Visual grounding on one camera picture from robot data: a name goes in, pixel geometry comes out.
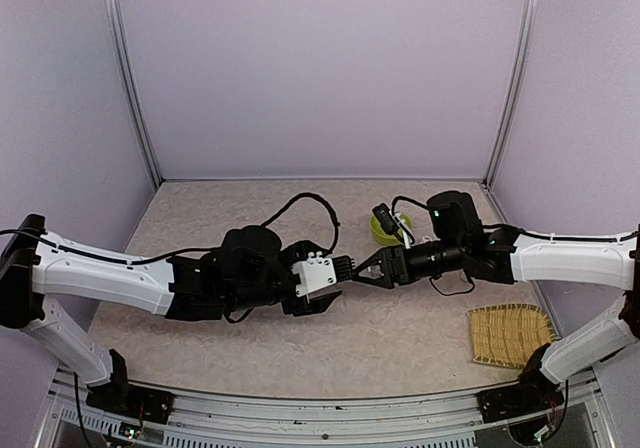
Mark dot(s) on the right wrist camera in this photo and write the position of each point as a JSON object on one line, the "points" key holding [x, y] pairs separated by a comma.
{"points": [[392, 224]]}

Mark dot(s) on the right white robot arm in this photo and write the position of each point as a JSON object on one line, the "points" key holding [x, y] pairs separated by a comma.
{"points": [[506, 254]]}

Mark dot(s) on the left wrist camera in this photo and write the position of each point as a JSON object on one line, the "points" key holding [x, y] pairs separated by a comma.
{"points": [[318, 272]]}

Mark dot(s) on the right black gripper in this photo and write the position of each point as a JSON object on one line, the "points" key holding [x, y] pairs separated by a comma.
{"points": [[394, 263]]}

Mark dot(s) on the aluminium frame post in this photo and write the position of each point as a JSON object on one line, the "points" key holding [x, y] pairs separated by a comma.
{"points": [[516, 78], [125, 68]]}

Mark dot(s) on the right aluminium frame post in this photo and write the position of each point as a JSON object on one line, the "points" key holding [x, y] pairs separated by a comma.
{"points": [[516, 78]]}

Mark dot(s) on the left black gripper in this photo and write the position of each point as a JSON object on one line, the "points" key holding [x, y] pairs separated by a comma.
{"points": [[315, 306]]}

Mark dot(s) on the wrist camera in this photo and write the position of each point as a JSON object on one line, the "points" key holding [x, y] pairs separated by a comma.
{"points": [[392, 224], [318, 272]]}

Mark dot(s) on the aluminium front rail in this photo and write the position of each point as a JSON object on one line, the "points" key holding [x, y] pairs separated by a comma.
{"points": [[208, 419]]}

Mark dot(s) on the woven bamboo tray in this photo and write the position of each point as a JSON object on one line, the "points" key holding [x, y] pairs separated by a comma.
{"points": [[507, 335]]}

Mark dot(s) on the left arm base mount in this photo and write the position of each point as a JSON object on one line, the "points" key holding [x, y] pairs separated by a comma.
{"points": [[119, 396]]}

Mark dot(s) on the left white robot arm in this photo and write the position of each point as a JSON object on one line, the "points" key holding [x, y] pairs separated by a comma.
{"points": [[250, 269]]}

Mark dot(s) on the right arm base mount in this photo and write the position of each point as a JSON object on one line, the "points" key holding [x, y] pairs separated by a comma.
{"points": [[531, 393]]}

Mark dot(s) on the green plastic bowl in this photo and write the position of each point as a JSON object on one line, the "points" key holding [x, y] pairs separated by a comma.
{"points": [[381, 237]]}

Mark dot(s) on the left aluminium frame post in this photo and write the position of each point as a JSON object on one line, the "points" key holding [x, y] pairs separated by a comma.
{"points": [[125, 68]]}

